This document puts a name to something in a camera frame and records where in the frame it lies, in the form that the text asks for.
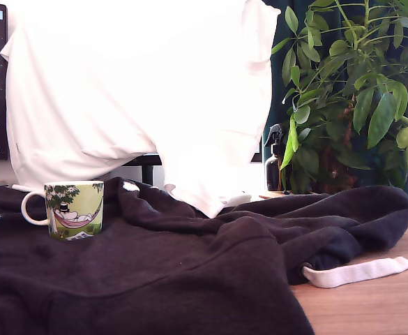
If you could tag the black monitor stand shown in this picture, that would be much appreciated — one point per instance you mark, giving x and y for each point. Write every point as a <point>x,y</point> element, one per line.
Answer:
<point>148,167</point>

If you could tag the dark spray bottle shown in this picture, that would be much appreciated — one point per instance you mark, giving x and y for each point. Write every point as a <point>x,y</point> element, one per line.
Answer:
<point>274,167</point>

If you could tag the dark hooded sweatshirt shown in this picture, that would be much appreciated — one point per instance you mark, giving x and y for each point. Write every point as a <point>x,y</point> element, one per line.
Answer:
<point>162,265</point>

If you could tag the green cartoon print mug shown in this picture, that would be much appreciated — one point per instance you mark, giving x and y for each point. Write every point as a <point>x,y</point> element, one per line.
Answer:
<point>76,213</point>

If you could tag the green leafy houseplant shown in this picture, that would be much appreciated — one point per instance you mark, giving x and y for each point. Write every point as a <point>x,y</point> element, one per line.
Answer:
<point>360,90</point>

